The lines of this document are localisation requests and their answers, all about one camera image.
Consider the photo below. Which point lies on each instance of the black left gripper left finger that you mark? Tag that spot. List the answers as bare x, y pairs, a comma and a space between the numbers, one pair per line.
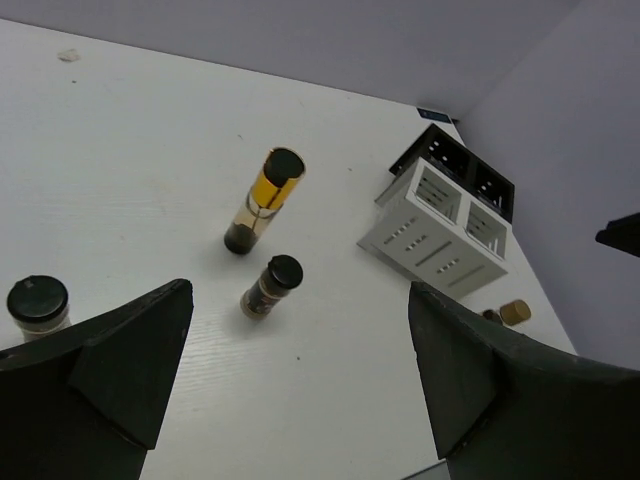
88, 402

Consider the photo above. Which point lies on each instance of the small black-lid pepper jar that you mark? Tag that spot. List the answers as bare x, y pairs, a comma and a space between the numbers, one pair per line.
282, 274

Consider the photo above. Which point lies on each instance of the black two-slot organizer box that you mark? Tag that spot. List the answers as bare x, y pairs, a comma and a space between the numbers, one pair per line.
463, 166

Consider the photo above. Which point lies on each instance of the blue table corner label right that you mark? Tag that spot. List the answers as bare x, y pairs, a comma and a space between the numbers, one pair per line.
434, 116

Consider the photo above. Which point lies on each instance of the small gold-cap brown bottle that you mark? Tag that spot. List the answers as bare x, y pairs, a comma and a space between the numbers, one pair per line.
510, 314

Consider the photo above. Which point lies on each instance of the white two-slot organizer box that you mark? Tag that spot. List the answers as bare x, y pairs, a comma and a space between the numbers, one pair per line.
432, 230

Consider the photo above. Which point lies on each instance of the small white tape scrap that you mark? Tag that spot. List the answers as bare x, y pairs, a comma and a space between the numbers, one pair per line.
69, 56

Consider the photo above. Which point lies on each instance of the wide black-lid cream spice jar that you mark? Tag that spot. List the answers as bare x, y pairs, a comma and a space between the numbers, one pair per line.
39, 306

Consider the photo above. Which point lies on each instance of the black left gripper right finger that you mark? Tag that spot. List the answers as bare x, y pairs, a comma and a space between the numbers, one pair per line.
505, 406

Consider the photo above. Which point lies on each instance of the tall gold oil spray bottle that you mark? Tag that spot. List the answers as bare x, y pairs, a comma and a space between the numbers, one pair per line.
278, 177

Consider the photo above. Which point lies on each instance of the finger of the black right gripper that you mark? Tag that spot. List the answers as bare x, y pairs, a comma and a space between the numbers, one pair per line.
622, 234

